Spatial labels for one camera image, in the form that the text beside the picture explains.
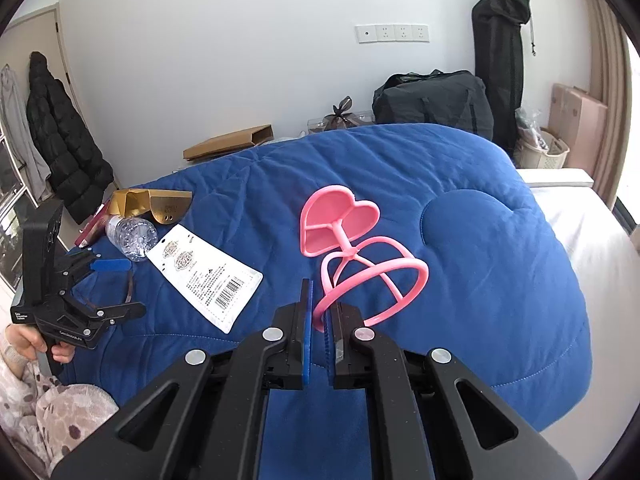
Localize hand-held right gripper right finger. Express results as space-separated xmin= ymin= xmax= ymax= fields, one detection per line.
xmin=324 ymin=303 xmax=581 ymax=480

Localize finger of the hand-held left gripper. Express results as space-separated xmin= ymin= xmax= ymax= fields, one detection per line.
xmin=56 ymin=251 xmax=132 ymax=288
xmin=50 ymin=294 xmax=147 ymax=352

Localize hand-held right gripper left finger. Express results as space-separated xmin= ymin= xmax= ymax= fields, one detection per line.
xmin=50 ymin=279 xmax=314 ymax=480

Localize clear plastic water bottle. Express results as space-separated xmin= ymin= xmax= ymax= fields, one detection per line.
xmin=105 ymin=214 xmax=160 ymax=263

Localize dark red ribbon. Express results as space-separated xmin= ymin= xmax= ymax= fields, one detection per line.
xmin=74 ymin=210 xmax=135 ymax=308

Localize pink heart-shaped plastic holder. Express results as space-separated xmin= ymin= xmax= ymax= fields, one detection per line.
xmin=300 ymin=185 xmax=431 ymax=332

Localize person's left forearm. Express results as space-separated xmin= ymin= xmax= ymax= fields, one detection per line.
xmin=0 ymin=346 xmax=53 ymax=463

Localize person's left hand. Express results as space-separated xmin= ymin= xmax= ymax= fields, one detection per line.
xmin=2 ymin=325 xmax=77 ymax=366

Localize metal clothes rack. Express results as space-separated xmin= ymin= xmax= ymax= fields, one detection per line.
xmin=0 ymin=130 xmax=41 ymax=291

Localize gold cardboard box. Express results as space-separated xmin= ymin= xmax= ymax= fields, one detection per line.
xmin=109 ymin=188 xmax=194 ymax=226

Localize white printed packaging card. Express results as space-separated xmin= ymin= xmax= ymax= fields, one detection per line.
xmin=146 ymin=224 xmax=264 ymax=335

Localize black puffer jacket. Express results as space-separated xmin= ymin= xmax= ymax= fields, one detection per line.
xmin=26 ymin=51 xmax=115 ymax=225

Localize patterned fleece pajamas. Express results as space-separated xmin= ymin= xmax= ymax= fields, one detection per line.
xmin=32 ymin=382 xmax=121 ymax=478

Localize grey coat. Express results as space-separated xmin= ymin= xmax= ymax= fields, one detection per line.
xmin=0 ymin=64 xmax=51 ymax=201

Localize blue quilt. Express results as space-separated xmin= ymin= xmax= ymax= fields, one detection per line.
xmin=65 ymin=124 xmax=591 ymax=480

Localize flat brown cardboard box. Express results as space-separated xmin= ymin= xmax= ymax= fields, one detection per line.
xmin=182 ymin=124 xmax=275 ymax=162

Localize beige door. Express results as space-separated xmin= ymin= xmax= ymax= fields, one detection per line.
xmin=0 ymin=9 xmax=66 ymax=111

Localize gift bag with bow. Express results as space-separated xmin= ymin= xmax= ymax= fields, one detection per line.
xmin=307 ymin=95 xmax=376 ymax=133

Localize black duffel bag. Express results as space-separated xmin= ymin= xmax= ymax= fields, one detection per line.
xmin=372 ymin=70 xmax=495 ymax=141

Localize white mattress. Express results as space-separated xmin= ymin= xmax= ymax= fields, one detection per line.
xmin=515 ymin=167 xmax=640 ymax=441

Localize beige plastic basket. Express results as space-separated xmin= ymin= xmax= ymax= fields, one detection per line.
xmin=515 ymin=127 xmax=571 ymax=170

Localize tall black carry bag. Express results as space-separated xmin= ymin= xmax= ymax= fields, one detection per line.
xmin=472 ymin=0 xmax=533 ymax=158

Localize pink cardboard boxes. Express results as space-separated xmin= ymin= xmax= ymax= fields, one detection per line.
xmin=547 ymin=84 xmax=608 ymax=186

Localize beige curtain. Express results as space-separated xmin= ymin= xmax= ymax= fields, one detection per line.
xmin=582 ymin=0 xmax=635 ymax=201

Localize white wall socket panel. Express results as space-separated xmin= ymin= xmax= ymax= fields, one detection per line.
xmin=355 ymin=24 xmax=430 ymax=43

